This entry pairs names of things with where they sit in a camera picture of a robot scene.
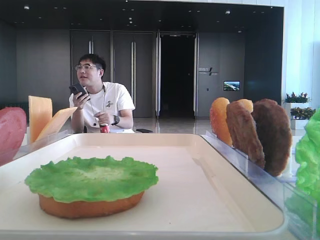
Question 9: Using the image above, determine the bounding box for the red tomato slice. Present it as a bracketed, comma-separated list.
[0, 107, 27, 166]

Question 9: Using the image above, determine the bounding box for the thin brown meat patty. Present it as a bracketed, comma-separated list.
[226, 101, 266, 169]

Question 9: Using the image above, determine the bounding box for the green lettuce leaf on tray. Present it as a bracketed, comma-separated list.
[24, 155, 159, 203]

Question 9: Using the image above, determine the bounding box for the orange cheese slice right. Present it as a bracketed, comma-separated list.
[35, 107, 77, 141]

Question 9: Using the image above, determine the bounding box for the orange cheese slice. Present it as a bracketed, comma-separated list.
[28, 95, 53, 143]
[35, 107, 77, 141]

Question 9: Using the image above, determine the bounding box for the dark brown meat patty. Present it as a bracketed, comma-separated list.
[251, 98, 292, 177]

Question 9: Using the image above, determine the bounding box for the orange cheese slice left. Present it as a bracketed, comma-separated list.
[28, 95, 53, 143]

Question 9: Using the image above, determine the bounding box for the bread slice under lettuce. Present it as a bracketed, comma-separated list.
[38, 191, 144, 219]

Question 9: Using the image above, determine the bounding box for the standing green lettuce leaf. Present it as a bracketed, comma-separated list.
[295, 107, 320, 208]

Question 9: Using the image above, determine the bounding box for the black phone on table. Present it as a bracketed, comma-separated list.
[136, 128, 153, 133]

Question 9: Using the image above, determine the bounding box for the red soda can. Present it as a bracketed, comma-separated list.
[99, 123, 110, 133]

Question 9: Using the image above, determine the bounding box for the orange bun slice outer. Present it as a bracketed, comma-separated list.
[209, 97, 233, 146]

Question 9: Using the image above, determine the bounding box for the orange bun slice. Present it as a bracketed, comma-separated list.
[209, 97, 233, 146]
[237, 98, 254, 113]

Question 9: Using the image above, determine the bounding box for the seated man white shirt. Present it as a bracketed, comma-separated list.
[69, 53, 135, 134]

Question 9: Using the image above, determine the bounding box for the cream rectangular tray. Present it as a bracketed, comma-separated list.
[0, 133, 287, 240]

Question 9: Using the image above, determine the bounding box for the orange bun slice inner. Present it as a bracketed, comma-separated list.
[237, 98, 254, 113]

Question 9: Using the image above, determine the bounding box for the black smartphone in hand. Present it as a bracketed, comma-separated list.
[69, 83, 87, 97]

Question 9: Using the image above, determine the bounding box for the white planter with flowers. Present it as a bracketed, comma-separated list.
[284, 92, 316, 130]

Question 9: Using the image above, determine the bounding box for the double door with handles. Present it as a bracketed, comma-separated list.
[70, 30, 197, 118]

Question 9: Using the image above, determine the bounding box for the wall display screen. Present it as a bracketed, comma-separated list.
[223, 81, 240, 92]

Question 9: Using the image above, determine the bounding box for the clear long rail left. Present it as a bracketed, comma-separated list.
[13, 129, 72, 160]

